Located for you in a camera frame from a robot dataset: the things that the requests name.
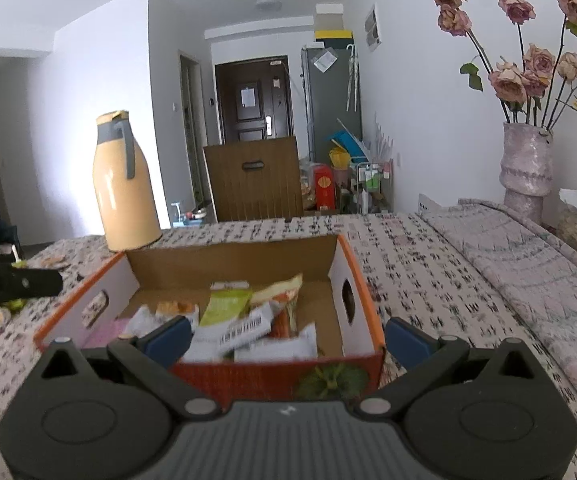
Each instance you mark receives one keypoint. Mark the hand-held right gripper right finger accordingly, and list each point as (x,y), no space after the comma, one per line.
(408,345)

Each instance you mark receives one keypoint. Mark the yellow thermos jug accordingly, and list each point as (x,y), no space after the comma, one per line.
(123,200)

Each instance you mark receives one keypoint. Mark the flat yellow box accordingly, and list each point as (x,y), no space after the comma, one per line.
(333,35)

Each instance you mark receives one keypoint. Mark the dark bag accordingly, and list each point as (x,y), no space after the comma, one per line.
(1,237)

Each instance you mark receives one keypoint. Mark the white squeeze bottle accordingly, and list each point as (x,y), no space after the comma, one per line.
(366,202)

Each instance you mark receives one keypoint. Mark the brown cardboard carton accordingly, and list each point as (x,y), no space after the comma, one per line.
(253,185)

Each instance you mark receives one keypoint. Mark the pink ribbed vase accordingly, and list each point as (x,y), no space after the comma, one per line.
(525,170)

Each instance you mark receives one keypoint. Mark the bunch of dried roses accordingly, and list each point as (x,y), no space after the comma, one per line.
(518,80)

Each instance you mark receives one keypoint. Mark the white paper strip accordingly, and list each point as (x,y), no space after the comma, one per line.
(229,285)

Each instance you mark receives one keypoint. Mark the white folded umbrella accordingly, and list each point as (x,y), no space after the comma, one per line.
(352,77)

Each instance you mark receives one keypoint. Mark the white storage box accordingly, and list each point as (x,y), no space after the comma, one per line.
(330,16)

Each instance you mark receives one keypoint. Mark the dark wooden door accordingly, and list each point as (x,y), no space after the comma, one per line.
(253,110)

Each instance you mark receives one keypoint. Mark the grey refrigerator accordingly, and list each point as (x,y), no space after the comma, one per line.
(331,110)

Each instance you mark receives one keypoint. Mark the calligraphy print tablecloth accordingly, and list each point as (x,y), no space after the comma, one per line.
(408,270)

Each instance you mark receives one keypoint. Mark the blue plastic item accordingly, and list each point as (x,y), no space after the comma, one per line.
(346,142)

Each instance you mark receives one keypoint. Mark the green white carton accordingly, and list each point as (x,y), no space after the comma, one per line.
(373,180)

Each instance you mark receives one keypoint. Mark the grey pink folded blanket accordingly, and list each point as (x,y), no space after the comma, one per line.
(518,280)

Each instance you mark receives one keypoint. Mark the red orange cardboard box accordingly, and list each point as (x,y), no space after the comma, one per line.
(258,380)

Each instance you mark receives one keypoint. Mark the red gift box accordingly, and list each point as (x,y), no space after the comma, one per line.
(325,187)

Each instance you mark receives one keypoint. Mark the yellow bag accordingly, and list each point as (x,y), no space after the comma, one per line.
(340,158)

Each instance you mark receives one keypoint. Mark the wall poster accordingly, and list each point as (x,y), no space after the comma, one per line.
(374,27)

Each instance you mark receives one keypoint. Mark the paper sheet on refrigerator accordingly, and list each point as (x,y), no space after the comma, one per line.
(326,62)

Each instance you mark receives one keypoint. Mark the paper notice on door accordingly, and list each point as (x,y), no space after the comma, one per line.
(248,97)

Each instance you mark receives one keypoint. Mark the heap of mixed snacks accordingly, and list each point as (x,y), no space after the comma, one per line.
(243,330)

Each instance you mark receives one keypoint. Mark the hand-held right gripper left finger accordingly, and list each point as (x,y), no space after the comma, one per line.
(168,342)

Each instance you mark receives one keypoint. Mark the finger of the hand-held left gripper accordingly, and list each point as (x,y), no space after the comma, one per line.
(33,284)

